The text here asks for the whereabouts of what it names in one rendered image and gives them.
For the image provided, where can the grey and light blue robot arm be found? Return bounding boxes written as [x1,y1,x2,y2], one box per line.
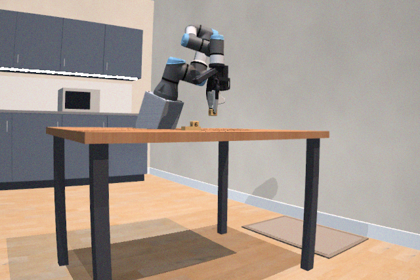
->
[154,24,224,101]

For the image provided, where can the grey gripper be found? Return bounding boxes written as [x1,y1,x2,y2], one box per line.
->
[206,63,230,113]

